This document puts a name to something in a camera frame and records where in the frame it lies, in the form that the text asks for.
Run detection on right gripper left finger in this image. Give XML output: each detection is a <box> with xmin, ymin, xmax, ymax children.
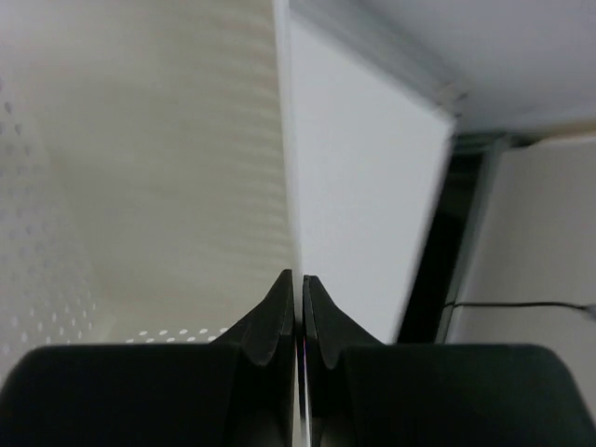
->
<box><xmin>207</xmin><ymin>269</ymin><xmax>294</xmax><ymax>446</ymax></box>

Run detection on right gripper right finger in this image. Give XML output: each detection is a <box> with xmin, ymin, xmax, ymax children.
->
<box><xmin>303</xmin><ymin>276</ymin><xmax>386</xmax><ymax>446</ymax></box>

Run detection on white perforated box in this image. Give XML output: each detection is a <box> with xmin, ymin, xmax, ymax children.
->
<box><xmin>1</xmin><ymin>1</ymin><xmax>454</xmax><ymax>354</ymax></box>

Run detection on black wall cable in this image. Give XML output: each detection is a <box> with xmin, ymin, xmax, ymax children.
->
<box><xmin>441</xmin><ymin>301</ymin><xmax>596</xmax><ymax>318</ymax></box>

